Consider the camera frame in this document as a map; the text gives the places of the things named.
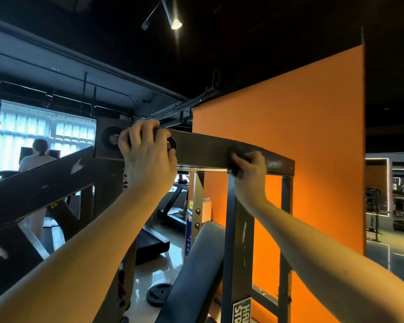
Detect dark blue stand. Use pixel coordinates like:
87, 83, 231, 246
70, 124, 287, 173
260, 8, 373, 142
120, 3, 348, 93
184, 192, 195, 260

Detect person's left hand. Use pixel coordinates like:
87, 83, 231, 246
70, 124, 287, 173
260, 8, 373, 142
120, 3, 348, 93
118, 119, 179, 201

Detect person's right forearm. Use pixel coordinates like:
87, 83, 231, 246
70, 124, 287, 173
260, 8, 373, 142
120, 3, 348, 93
252, 200, 404, 323

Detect large black weight plate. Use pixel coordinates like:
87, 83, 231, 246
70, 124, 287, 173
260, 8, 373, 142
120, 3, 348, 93
146, 282, 174, 307

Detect person's left forearm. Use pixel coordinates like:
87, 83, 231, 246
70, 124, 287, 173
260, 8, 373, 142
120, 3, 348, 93
0, 188, 162, 323

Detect grey steel gym machine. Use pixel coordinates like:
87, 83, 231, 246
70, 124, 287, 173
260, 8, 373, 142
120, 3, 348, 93
0, 116, 296, 323

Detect black treadmill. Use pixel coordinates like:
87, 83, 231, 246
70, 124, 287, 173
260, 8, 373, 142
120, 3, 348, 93
135, 225, 171, 265
156, 173, 189, 229

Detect person's right hand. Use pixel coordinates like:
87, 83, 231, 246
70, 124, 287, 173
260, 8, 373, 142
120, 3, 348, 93
230, 151, 269, 215

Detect lit frame wall panel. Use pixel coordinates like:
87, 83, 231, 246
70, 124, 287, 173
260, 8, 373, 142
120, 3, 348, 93
365, 157, 393, 270

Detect large bright window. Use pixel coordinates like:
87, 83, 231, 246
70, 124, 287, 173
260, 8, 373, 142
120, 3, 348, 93
0, 97, 97, 175

